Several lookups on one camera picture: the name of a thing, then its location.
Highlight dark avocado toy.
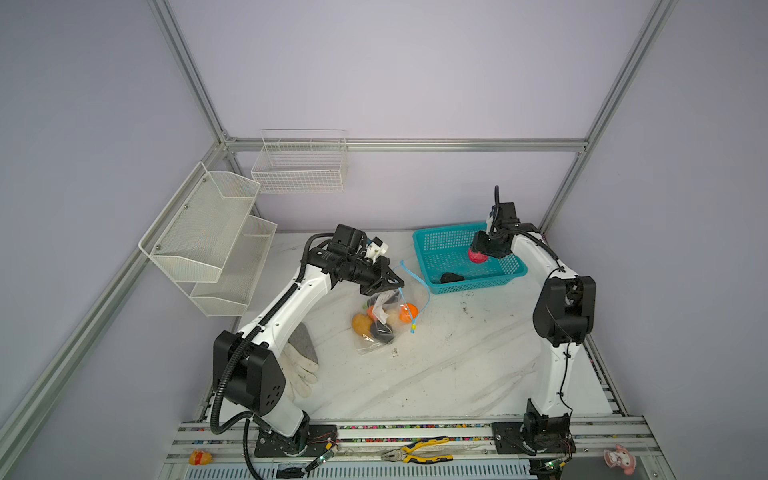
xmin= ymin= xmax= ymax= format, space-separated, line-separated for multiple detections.
xmin=370 ymin=322 xmax=395 ymax=344
xmin=440 ymin=272 xmax=465 ymax=284

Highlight white wire wall basket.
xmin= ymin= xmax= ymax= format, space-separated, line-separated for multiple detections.
xmin=251 ymin=129 xmax=348 ymax=194

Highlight smooth orange toy fruit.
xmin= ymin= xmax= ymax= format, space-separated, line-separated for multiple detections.
xmin=399 ymin=303 xmax=419 ymax=324

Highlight yellow mango toy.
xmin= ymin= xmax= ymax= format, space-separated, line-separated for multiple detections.
xmin=351 ymin=313 xmax=373 ymax=339

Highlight black corrugated cable conduit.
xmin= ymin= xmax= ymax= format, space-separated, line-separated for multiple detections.
xmin=209 ymin=232 xmax=337 ymax=480

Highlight yellow handled pliers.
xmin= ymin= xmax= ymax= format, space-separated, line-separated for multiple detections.
xmin=380 ymin=436 xmax=454 ymax=465

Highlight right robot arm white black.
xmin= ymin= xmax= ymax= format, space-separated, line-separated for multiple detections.
xmin=468 ymin=200 xmax=596 ymax=455

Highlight pink white plush toy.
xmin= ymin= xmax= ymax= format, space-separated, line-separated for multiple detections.
xmin=603 ymin=444 xmax=637 ymax=476

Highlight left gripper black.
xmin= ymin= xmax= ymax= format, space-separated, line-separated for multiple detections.
xmin=346 ymin=255 xmax=404 ymax=297

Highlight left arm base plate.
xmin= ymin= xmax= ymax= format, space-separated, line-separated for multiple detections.
xmin=252 ymin=424 xmax=338 ymax=458

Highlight pink apple toy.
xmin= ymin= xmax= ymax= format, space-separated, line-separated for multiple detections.
xmin=468 ymin=249 xmax=488 ymax=264

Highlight clear zip top bag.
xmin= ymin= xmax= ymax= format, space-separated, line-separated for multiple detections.
xmin=352 ymin=261 xmax=432 ymax=355

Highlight white mesh two-tier shelf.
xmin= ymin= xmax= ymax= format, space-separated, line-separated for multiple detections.
xmin=138 ymin=163 xmax=277 ymax=317

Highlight teal plastic basket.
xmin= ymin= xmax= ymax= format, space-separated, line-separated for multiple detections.
xmin=412 ymin=222 xmax=528 ymax=294

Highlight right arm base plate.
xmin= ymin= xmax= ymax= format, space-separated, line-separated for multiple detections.
xmin=491 ymin=419 xmax=576 ymax=456

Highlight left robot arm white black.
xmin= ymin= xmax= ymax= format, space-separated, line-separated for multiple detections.
xmin=209 ymin=244 xmax=404 ymax=442

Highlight white work glove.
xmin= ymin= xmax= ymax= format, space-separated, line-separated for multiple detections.
xmin=278 ymin=344 xmax=319 ymax=400

